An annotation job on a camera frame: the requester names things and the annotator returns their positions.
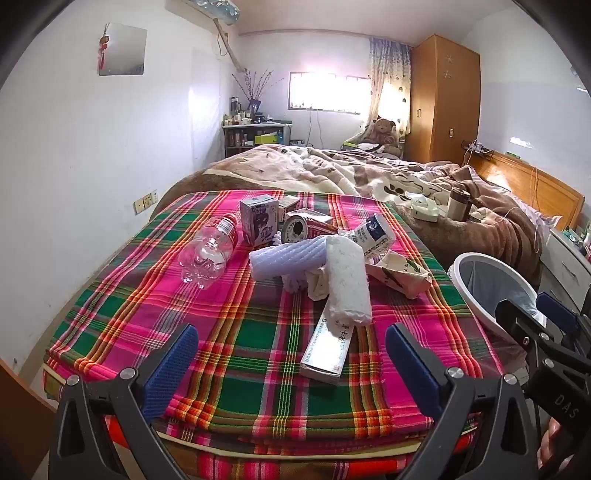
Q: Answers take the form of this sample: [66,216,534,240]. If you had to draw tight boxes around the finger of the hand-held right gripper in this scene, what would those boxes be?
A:
[536,292,591,358]
[495,299,561,354]

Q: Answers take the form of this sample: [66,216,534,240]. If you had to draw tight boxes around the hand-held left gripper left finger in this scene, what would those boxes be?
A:
[54,323,200,480]

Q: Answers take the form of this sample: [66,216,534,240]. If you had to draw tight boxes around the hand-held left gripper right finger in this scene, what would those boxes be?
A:
[385,323,539,480]

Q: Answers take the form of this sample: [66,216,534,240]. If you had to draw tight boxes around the white round bin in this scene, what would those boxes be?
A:
[447,252,542,344]

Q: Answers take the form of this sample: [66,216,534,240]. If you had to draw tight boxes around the lavender foam net sleeve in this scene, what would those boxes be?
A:
[249,234,331,281]

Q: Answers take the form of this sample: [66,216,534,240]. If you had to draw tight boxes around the person's right hand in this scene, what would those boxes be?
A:
[539,416,563,468]

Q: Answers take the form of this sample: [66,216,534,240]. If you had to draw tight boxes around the grey bin liner bag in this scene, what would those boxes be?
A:
[462,258,539,320]

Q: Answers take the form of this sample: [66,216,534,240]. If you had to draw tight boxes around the white nightstand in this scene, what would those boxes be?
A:
[538,228,591,306]

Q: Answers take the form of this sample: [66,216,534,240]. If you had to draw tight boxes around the cluster of toiletry bottles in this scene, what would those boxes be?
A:
[561,220,591,260]

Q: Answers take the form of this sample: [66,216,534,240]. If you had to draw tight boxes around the long white box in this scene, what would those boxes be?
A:
[300,300,357,383]

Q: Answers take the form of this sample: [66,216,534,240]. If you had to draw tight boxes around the plaid blanket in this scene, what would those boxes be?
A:
[42,189,506,480]

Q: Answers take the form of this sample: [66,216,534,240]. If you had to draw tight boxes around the floral tissue packet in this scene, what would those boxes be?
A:
[367,249,434,299]

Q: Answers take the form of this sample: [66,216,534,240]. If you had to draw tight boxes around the light pillow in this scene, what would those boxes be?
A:
[508,193,563,232]

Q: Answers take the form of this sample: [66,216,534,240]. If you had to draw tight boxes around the white foam roll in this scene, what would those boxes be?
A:
[325,235,374,326]

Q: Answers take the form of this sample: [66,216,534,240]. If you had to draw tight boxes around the clear plastic bottle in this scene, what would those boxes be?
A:
[179,215,239,289]

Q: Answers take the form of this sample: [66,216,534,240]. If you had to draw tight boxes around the wooden headboard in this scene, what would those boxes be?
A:
[475,151,586,232]

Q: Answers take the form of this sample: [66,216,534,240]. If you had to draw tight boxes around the brown thermos cup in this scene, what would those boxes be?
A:
[445,187,472,222]

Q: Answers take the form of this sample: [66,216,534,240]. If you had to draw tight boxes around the blue and white carton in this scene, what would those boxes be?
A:
[353,213,397,262]

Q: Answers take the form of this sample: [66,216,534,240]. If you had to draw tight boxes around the wooden board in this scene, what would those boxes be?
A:
[0,359,57,480]

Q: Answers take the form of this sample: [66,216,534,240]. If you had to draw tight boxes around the purple and white carton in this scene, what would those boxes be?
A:
[239,196,280,247]

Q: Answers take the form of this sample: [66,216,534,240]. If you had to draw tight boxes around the red drink can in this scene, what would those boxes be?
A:
[281,213,340,244]

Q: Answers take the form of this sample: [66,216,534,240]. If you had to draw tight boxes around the red and white box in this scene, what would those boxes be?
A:
[291,208,334,224]

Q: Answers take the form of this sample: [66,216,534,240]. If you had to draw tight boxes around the small cream box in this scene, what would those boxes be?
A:
[277,196,300,223]

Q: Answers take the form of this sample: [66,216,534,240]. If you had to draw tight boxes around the brown patterned bed blanket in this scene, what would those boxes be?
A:
[152,143,555,289]

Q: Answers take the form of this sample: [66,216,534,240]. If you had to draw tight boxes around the brown teddy bear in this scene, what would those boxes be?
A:
[362,117,402,157]

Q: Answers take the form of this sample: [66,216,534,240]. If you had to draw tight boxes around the wooden wardrobe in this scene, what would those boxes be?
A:
[409,34,482,165]

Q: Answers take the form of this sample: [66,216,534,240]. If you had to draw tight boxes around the dark storage shelf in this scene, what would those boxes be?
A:
[222,122,293,158]

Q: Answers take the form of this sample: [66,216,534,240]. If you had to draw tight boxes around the patterned curtain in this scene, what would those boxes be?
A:
[368,38,412,136]

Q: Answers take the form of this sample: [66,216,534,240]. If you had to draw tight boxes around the vase with dry branches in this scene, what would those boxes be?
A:
[232,68,279,116]

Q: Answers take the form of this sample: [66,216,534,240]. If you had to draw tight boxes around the window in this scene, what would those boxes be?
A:
[288,71,373,112]

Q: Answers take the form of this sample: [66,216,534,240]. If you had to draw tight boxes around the red knot ornament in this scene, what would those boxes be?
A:
[96,25,112,71]

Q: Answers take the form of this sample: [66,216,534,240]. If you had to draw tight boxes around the air conditioner pipe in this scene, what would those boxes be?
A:
[214,18,246,71]

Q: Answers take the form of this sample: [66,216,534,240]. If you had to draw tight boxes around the square wall mirror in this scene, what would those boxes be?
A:
[97,22,148,77]

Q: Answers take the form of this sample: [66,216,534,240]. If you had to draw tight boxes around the wall air conditioner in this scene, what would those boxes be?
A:
[188,0,242,27]

